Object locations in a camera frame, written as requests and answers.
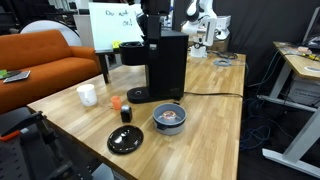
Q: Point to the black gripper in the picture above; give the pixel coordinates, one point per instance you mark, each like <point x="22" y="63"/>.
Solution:
<point x="155" y="6"/>

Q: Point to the small patterned cup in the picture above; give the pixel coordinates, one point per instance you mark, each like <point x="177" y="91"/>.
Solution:
<point x="169" y="115"/>

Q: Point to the small orange cup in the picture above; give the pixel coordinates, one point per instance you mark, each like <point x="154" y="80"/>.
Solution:
<point x="116" y="103"/>

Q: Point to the grey cooking pot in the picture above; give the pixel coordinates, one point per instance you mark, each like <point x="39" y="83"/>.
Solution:
<point x="170" y="128"/>

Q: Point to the black round pot lid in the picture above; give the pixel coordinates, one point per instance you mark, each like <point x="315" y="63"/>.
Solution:
<point x="125" y="140"/>

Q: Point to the black coffee machine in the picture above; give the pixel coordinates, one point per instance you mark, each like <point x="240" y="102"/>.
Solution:
<point x="170" y="63"/>

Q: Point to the white whiteboard with writing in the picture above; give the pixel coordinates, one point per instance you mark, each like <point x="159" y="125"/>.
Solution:
<point x="110" y="33"/>

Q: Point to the dark wooden stand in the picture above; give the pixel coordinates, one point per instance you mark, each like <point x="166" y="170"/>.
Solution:
<point x="104" y="63"/>

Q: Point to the large cardboard box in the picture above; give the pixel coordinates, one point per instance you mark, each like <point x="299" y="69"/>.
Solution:
<point x="220" y="45"/>

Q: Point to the grey tape roll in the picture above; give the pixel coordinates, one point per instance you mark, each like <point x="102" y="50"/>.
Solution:
<point x="215" y="62"/>

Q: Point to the small black box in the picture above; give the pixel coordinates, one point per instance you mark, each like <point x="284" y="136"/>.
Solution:
<point x="126" y="114"/>

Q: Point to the white mug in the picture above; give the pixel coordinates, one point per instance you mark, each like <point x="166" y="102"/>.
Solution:
<point x="87" y="95"/>

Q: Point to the white round panel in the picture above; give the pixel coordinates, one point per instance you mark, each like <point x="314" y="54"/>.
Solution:
<point x="50" y="26"/>

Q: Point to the orange sofa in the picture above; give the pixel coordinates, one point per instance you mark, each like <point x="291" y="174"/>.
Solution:
<point x="40" y="66"/>

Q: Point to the grey tablet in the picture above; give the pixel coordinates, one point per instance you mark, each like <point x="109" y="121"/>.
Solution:
<point x="17" y="76"/>

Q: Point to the wooden desk with white legs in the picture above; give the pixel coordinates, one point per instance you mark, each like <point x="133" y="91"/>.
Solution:
<point x="300" y="65"/>

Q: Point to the green flat item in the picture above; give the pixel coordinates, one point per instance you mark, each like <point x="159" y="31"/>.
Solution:
<point x="2" y="73"/>

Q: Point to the black monitor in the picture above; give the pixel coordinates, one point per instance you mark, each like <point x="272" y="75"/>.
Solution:
<point x="315" y="30"/>

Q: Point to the white box under desk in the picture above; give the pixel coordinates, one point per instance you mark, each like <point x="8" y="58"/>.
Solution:
<point x="303" y="91"/>

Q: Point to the black metal cart frame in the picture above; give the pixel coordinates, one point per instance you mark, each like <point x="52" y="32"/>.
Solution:
<point x="30" y="160"/>

